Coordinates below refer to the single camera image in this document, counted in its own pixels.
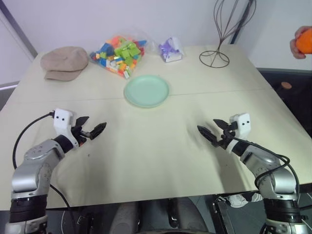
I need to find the dark bulky furniture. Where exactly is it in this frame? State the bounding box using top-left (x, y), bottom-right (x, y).
top-left (257, 67), bottom-right (312, 141)

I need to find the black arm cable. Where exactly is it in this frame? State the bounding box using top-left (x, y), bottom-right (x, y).
top-left (230, 137), bottom-right (301, 210)
top-left (12, 111), bottom-right (56, 169)

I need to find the thin black hanging cable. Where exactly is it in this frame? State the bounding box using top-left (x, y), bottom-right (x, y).
top-left (49, 184), bottom-right (75, 234)

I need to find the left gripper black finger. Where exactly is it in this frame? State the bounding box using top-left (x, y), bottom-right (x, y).
top-left (74, 116), bottom-right (90, 128)
top-left (81, 122), bottom-right (107, 140)

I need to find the brown wire hat stand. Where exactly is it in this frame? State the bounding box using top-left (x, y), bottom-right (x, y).
top-left (199, 0), bottom-right (256, 68)

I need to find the beige flat cap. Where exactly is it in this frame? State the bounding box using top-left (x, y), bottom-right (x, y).
top-left (40, 46), bottom-right (89, 81)

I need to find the clear bag of colourful blocks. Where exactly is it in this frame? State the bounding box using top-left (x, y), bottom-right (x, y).
top-left (89, 34), bottom-right (156, 80)

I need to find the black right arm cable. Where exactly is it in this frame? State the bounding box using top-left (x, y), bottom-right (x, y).
top-left (230, 137), bottom-right (301, 210)

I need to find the mint green round plate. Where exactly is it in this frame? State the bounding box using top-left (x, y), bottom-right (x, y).
top-left (123, 74), bottom-right (170, 108)

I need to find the grey rounded shape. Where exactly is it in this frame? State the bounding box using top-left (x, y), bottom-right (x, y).
top-left (113, 201), bottom-right (140, 234)

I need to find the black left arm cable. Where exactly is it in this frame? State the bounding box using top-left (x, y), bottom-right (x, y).
top-left (12, 111), bottom-right (56, 169)

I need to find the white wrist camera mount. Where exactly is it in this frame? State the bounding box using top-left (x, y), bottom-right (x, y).
top-left (53, 108), bottom-right (81, 148)
top-left (225, 112), bottom-right (251, 154)

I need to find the orange fruit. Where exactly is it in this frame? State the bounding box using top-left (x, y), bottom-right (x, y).
top-left (295, 29), bottom-right (312, 55)

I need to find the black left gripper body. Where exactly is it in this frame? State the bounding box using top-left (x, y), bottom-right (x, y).
top-left (72, 125), bottom-right (88, 147)

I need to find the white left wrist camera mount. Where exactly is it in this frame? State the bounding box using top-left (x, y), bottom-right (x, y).
top-left (53, 108), bottom-right (81, 148)

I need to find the white gift box purple ribbon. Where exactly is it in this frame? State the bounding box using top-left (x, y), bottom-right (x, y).
top-left (158, 36), bottom-right (184, 63)

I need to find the grey slanted window frame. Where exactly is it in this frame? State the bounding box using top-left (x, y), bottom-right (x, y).
top-left (0, 0), bottom-right (39, 56)

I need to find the dark slanted pole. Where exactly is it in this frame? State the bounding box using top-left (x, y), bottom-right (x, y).
top-left (229, 0), bottom-right (255, 45)

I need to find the black case with metal edge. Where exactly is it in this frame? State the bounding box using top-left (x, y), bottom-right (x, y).
top-left (211, 194), bottom-right (268, 234)

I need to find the person's bare hand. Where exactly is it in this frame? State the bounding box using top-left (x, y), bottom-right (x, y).
top-left (290, 25), bottom-right (312, 59)

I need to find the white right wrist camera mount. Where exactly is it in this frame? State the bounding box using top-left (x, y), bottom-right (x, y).
top-left (225, 112), bottom-right (251, 154)

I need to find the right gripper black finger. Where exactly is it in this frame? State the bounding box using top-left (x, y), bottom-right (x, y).
top-left (213, 118), bottom-right (232, 132)
top-left (196, 125), bottom-right (222, 148)

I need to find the white striped cloth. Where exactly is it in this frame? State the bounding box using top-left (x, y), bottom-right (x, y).
top-left (227, 193), bottom-right (264, 208)

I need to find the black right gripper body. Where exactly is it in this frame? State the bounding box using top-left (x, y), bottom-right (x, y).
top-left (218, 121), bottom-right (239, 147)

